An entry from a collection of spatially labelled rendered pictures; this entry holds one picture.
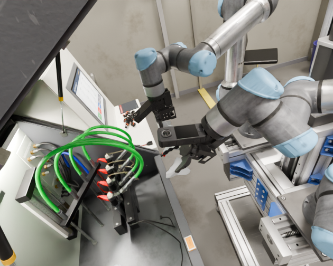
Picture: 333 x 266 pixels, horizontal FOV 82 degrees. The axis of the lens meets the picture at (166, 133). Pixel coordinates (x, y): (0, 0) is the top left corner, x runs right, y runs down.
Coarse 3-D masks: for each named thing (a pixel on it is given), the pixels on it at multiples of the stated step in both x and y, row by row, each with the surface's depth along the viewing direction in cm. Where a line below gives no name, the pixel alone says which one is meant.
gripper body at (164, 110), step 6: (168, 90) 72; (162, 96) 69; (168, 96) 71; (156, 102) 72; (162, 102) 73; (168, 102) 73; (156, 108) 73; (162, 108) 74; (168, 108) 73; (156, 114) 73; (162, 114) 73; (168, 114) 75; (156, 120) 74; (162, 120) 76
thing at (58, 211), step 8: (72, 144) 59; (80, 144) 60; (88, 144) 60; (96, 144) 61; (104, 144) 62; (112, 144) 63; (120, 144) 65; (56, 152) 59; (136, 152) 68; (40, 168) 61; (136, 176) 75; (40, 184) 65; (40, 192) 66; (48, 200) 70; (56, 208) 73
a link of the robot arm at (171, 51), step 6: (180, 42) 68; (168, 48) 65; (174, 48) 64; (180, 48) 62; (162, 54) 64; (168, 54) 64; (174, 54) 62; (168, 60) 64; (174, 60) 62; (168, 66) 65; (174, 66) 64
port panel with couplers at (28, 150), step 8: (24, 144) 82; (32, 144) 87; (24, 152) 80; (32, 152) 83; (40, 152) 91; (24, 160) 78; (32, 160) 83; (40, 160) 89; (48, 160) 93; (48, 168) 93; (40, 176) 84; (48, 176) 90; (56, 176) 97; (48, 184) 88; (56, 184) 94; (56, 192) 92
